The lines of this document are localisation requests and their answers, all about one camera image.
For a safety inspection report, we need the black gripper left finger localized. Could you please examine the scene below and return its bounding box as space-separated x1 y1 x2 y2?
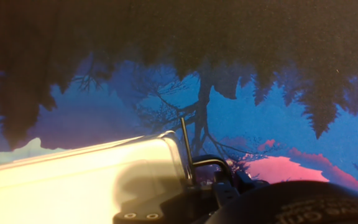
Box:
112 183 220 224

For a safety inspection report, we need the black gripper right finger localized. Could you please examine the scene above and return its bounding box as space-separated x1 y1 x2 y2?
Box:
213 170 270 208

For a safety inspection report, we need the white drawer cabinet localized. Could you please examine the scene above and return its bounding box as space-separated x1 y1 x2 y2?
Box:
0 130 195 224

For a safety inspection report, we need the blue forest print mat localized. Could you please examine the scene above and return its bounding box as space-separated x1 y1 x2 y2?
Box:
0 0 358 198

